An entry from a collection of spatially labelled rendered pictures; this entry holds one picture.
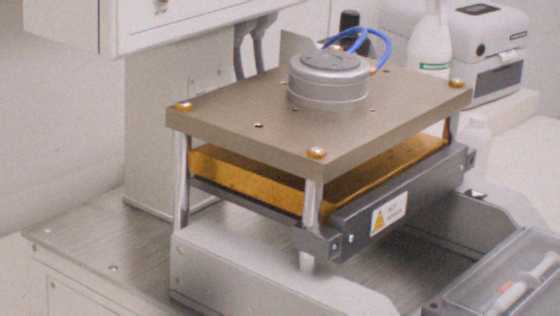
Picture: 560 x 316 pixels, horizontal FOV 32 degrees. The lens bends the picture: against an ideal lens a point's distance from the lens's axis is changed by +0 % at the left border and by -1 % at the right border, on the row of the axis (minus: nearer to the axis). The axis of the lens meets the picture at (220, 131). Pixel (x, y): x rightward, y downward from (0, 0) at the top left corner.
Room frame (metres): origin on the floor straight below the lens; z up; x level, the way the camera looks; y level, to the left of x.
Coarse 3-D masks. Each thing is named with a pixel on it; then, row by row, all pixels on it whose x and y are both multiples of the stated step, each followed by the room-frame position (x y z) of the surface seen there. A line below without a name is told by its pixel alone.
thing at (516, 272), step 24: (528, 240) 0.81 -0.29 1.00; (552, 240) 0.81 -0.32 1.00; (504, 264) 0.76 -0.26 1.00; (528, 264) 0.77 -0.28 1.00; (552, 264) 0.77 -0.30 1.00; (456, 288) 0.72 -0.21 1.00; (480, 288) 0.72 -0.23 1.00; (504, 288) 0.72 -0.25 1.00; (528, 288) 0.72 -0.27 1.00; (480, 312) 0.68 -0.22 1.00; (504, 312) 0.69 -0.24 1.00
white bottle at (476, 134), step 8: (472, 120) 1.41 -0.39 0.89; (480, 120) 1.40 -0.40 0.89; (464, 128) 1.41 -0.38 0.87; (472, 128) 1.40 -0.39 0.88; (480, 128) 1.40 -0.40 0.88; (488, 128) 1.41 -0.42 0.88; (464, 136) 1.40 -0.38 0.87; (472, 136) 1.39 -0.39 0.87; (480, 136) 1.39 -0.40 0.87; (488, 136) 1.40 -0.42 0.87; (472, 144) 1.39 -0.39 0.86; (480, 144) 1.39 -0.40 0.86; (488, 144) 1.39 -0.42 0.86; (480, 152) 1.39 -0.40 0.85; (488, 152) 1.40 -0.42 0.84; (480, 160) 1.39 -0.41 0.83; (488, 160) 1.40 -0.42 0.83; (472, 168) 1.39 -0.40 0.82; (480, 168) 1.39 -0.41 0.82; (472, 176) 1.39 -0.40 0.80; (480, 176) 1.39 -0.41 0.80
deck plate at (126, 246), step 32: (32, 224) 0.94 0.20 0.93; (64, 224) 0.94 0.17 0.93; (96, 224) 0.95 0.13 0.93; (128, 224) 0.95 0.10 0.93; (160, 224) 0.95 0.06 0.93; (224, 224) 0.96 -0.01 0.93; (256, 224) 0.96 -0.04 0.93; (64, 256) 0.88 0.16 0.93; (96, 256) 0.88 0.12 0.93; (128, 256) 0.88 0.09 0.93; (160, 256) 0.88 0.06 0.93; (384, 256) 0.90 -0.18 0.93; (416, 256) 0.90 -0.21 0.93; (448, 256) 0.91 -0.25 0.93; (128, 288) 0.82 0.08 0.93; (160, 288) 0.82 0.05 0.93; (384, 288) 0.84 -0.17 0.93; (416, 288) 0.84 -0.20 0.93
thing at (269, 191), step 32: (192, 160) 0.87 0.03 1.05; (224, 160) 0.85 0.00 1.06; (256, 160) 0.85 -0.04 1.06; (384, 160) 0.86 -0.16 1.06; (416, 160) 0.87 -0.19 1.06; (224, 192) 0.84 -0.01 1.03; (256, 192) 0.82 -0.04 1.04; (288, 192) 0.79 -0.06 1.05; (352, 192) 0.79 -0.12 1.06; (288, 224) 0.79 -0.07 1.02
